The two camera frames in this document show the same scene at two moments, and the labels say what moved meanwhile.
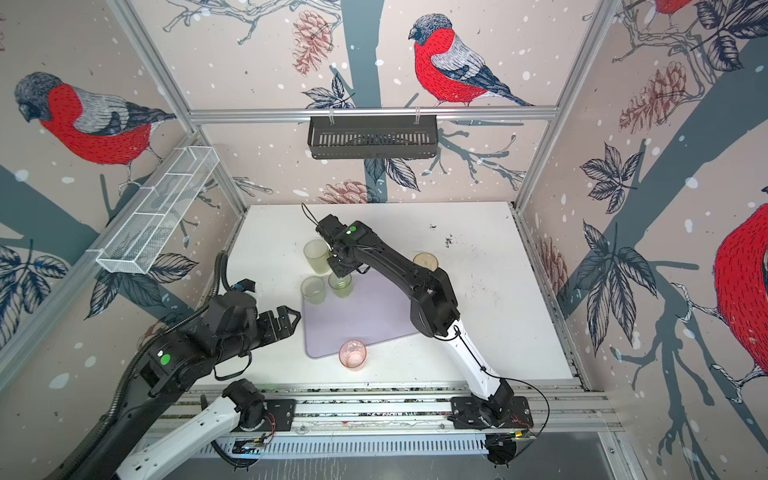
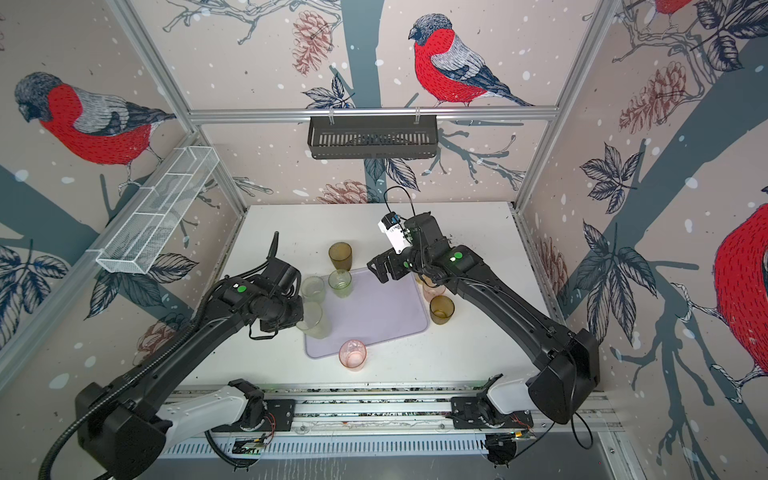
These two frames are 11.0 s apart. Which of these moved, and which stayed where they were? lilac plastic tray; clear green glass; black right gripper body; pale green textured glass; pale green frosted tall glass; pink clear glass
Moved: pale green frosted tall glass; black right gripper body
Stayed: clear green glass; pale green textured glass; lilac plastic tray; pink clear glass
